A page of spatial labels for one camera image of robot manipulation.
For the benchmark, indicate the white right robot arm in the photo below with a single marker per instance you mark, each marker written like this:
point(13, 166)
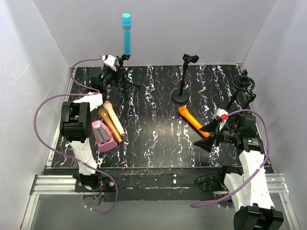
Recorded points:
point(248, 188)

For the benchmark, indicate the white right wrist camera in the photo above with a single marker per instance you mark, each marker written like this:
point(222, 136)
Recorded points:
point(221, 116)

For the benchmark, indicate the black tripod mic stand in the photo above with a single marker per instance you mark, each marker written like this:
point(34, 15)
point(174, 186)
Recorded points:
point(121, 73)

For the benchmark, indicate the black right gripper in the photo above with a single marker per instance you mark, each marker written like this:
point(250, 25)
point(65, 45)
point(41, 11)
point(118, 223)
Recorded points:
point(213, 134)

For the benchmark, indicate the black round-base clip stand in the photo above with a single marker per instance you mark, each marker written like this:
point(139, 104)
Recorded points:
point(180, 95)

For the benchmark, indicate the pink box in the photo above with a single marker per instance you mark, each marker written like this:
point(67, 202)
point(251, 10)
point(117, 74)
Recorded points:
point(103, 136)

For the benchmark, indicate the black round-base shock-mount stand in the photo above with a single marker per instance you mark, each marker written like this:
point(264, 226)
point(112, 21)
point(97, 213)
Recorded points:
point(245, 84)

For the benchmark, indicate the pink beige microphone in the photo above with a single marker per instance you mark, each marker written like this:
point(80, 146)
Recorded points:
point(109, 108)

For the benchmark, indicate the orange microphone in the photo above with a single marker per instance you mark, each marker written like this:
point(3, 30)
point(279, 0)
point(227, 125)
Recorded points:
point(184, 112)

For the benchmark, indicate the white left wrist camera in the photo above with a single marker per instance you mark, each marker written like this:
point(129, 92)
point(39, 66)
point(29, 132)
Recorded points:
point(110, 61)

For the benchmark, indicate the gold microphone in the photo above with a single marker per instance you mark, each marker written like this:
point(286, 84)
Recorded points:
point(107, 120)

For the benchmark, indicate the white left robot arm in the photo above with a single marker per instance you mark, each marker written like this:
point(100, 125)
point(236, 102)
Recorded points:
point(77, 127)

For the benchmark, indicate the blue microphone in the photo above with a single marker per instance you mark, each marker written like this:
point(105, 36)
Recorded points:
point(126, 26)

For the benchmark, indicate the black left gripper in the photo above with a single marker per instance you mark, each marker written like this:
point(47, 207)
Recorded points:
point(109, 72)

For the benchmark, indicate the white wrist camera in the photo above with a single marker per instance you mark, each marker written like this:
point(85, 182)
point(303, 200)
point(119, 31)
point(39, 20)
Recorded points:
point(110, 61)
point(221, 116)

